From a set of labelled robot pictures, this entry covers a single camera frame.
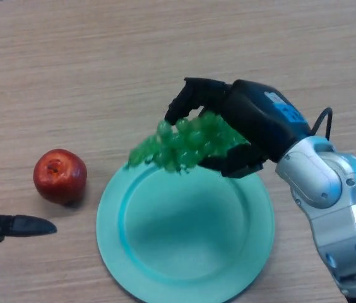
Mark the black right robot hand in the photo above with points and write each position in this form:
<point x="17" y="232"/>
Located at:
<point x="253" y="126"/>

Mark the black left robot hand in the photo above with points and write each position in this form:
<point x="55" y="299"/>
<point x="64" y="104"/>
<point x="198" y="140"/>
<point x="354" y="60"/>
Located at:
<point x="10" y="224"/>

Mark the green grapes bunch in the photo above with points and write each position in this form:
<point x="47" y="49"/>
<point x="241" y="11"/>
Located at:
<point x="184" y="143"/>

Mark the red apple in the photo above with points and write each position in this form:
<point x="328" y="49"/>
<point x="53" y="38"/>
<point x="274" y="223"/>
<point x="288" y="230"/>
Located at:
<point x="59" y="176"/>

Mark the green round plate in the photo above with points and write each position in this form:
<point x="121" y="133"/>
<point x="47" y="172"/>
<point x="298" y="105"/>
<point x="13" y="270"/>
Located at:
<point x="184" y="233"/>

